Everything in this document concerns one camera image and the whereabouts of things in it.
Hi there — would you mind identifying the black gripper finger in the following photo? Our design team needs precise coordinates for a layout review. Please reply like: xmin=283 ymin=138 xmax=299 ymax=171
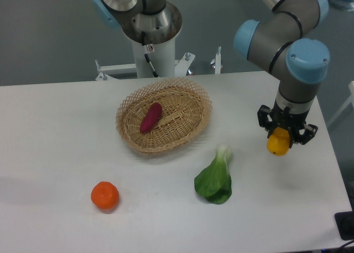
xmin=257 ymin=105 xmax=274 ymax=138
xmin=288 ymin=123 xmax=318 ymax=148

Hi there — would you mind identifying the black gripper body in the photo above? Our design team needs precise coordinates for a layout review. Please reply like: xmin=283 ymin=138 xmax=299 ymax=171
xmin=269 ymin=102 xmax=307 ymax=136

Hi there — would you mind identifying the yellow mango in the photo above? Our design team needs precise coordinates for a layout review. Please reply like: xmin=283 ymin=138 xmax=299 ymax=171
xmin=267 ymin=127 xmax=290 ymax=156

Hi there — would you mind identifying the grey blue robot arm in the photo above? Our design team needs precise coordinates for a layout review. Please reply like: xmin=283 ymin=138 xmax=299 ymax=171
xmin=92 ymin=0 xmax=330 ymax=148

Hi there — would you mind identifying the woven wicker basket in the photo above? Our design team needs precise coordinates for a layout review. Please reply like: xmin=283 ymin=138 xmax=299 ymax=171
xmin=116 ymin=78 xmax=212 ymax=154

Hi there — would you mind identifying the green bok choy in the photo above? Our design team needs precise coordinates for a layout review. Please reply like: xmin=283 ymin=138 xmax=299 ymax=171
xmin=194 ymin=144 xmax=232 ymax=205

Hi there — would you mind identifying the black device at table edge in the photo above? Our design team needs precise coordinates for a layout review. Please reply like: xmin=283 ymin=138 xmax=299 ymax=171
xmin=334 ymin=211 xmax=353 ymax=241

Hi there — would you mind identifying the purple sweet potato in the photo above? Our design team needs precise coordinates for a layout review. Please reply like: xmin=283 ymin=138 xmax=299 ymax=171
xmin=139 ymin=102 xmax=162 ymax=133

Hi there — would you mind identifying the orange tangerine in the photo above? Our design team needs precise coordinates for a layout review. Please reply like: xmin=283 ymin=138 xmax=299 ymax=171
xmin=91 ymin=182 xmax=119 ymax=210

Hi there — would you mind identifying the white frame at right edge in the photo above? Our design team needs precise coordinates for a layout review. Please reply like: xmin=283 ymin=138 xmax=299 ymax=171
xmin=326 ymin=81 xmax=353 ymax=129

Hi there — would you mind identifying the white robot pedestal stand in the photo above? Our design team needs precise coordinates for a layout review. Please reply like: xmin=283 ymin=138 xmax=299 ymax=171
xmin=95 ymin=38 xmax=224 ymax=81

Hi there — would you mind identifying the black cable on pedestal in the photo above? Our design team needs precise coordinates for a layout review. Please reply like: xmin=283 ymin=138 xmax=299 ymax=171
xmin=140 ymin=31 xmax=160 ymax=78

